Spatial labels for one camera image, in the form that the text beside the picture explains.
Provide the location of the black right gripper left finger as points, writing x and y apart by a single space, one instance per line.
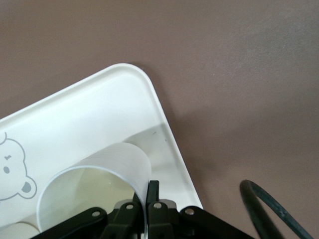
119 221

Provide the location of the white plastic cup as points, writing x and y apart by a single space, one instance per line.
124 159

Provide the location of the cream round object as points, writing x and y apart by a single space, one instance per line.
15 230

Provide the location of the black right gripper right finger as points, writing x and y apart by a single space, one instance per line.
159 221

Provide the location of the white tray with bear print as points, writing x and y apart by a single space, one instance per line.
87 112

